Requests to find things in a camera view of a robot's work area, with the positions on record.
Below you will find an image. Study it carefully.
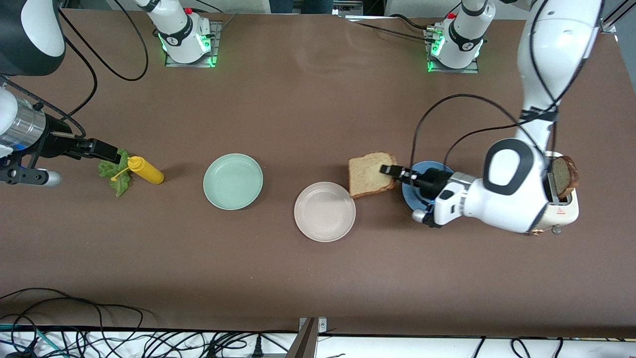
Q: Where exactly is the pale crust bread slice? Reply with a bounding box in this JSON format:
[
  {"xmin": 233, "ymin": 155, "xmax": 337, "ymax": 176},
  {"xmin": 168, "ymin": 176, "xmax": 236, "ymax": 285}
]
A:
[{"xmin": 348, "ymin": 152, "xmax": 398, "ymax": 199}]

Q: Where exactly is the green lettuce leaf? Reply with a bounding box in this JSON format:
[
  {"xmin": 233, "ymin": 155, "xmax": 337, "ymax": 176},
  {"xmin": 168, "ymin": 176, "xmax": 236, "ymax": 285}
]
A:
[{"xmin": 98, "ymin": 149, "xmax": 134, "ymax": 197}]

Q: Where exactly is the yellow mustard squeeze bottle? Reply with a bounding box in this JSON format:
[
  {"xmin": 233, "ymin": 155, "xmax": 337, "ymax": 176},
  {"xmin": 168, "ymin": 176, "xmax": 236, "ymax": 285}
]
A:
[{"xmin": 111, "ymin": 156, "xmax": 164, "ymax": 185}]

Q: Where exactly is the blue plate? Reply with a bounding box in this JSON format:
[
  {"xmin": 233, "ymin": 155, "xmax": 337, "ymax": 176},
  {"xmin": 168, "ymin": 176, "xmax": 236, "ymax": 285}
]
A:
[{"xmin": 401, "ymin": 161, "xmax": 455, "ymax": 212}]

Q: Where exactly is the beige plate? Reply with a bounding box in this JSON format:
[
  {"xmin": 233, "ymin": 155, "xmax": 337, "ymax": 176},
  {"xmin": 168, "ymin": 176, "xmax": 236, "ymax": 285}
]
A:
[{"xmin": 294, "ymin": 181, "xmax": 356, "ymax": 243}]

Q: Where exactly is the pale green plate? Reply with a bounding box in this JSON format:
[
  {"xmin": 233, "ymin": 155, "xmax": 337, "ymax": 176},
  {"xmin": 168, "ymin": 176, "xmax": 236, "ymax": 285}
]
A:
[{"xmin": 203, "ymin": 153, "xmax": 264, "ymax": 211}]

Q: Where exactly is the dark crust bread slice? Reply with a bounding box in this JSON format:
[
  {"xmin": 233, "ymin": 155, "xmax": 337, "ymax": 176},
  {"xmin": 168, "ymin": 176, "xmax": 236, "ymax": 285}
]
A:
[{"xmin": 549, "ymin": 156, "xmax": 580, "ymax": 201}]

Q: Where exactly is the cream white toaster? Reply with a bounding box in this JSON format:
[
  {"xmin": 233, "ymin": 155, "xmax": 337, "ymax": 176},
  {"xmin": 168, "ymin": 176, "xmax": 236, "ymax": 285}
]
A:
[{"xmin": 542, "ymin": 151, "xmax": 580, "ymax": 235}]

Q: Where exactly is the grey metal equipment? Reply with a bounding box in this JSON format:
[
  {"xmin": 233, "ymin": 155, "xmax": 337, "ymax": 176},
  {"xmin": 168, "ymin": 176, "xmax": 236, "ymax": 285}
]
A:
[{"xmin": 333, "ymin": 0, "xmax": 393, "ymax": 21}]

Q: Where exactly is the person in blue jeans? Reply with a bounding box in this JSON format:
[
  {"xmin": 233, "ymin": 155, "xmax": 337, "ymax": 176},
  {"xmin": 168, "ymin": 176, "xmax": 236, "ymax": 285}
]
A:
[{"xmin": 269, "ymin": 0, "xmax": 334, "ymax": 14}]

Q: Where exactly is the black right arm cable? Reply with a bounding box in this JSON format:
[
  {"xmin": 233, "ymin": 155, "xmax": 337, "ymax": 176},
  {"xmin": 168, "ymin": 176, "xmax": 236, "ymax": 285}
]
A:
[
  {"xmin": 59, "ymin": 0, "xmax": 150, "ymax": 82},
  {"xmin": 62, "ymin": 39, "xmax": 97, "ymax": 120}
]

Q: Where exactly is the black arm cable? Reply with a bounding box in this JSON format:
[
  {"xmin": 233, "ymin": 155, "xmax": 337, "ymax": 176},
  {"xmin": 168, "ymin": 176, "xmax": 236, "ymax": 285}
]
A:
[
  {"xmin": 444, "ymin": 0, "xmax": 604, "ymax": 167},
  {"xmin": 410, "ymin": 0, "xmax": 604, "ymax": 172},
  {"xmin": 59, "ymin": 0, "xmax": 150, "ymax": 82},
  {"xmin": 62, "ymin": 39, "xmax": 97, "ymax": 120}
]

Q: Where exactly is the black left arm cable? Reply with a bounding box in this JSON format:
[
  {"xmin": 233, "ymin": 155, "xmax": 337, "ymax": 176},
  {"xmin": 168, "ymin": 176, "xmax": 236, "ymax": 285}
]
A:
[
  {"xmin": 444, "ymin": 0, "xmax": 604, "ymax": 167},
  {"xmin": 410, "ymin": 0, "xmax": 604, "ymax": 172}
]

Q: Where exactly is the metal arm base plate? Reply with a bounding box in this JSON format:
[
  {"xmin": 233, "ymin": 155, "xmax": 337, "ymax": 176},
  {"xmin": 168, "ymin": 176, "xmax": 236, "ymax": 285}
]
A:
[
  {"xmin": 424, "ymin": 27, "xmax": 480, "ymax": 75},
  {"xmin": 164, "ymin": 20, "xmax": 223, "ymax": 68}
]

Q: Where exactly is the black braided table cable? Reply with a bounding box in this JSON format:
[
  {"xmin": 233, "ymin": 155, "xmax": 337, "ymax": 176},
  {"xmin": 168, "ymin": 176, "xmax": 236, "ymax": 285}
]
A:
[{"xmin": 348, "ymin": 19, "xmax": 433, "ymax": 43}]

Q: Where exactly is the long black cable loop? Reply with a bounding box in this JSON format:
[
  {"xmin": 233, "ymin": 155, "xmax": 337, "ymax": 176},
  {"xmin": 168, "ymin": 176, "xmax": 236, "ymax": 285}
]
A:
[{"xmin": 0, "ymin": 287, "xmax": 155, "ymax": 358}]

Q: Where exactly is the black curved base cable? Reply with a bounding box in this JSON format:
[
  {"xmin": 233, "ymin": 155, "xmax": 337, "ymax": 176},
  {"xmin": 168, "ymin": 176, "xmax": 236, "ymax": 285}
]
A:
[{"xmin": 388, "ymin": 13, "xmax": 434, "ymax": 31}]

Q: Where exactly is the metal table bracket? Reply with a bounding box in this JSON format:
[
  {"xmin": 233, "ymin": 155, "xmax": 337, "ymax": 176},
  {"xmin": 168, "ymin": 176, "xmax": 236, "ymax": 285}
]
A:
[{"xmin": 286, "ymin": 317, "xmax": 328, "ymax": 358}]

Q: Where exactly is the teal cable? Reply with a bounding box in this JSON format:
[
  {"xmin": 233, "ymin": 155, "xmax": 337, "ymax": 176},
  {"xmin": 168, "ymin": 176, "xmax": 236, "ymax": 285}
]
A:
[{"xmin": 0, "ymin": 323, "xmax": 68, "ymax": 358}]

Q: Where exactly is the black cable tangle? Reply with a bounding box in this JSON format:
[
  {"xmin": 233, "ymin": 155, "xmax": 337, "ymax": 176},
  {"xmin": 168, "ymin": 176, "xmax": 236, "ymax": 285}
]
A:
[{"xmin": 65, "ymin": 328, "xmax": 299, "ymax": 358}]

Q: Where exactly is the aluminium frame rail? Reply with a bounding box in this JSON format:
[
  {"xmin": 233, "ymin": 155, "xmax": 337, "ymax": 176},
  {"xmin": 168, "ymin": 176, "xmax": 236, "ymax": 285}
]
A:
[{"xmin": 600, "ymin": 0, "xmax": 636, "ymax": 33}]

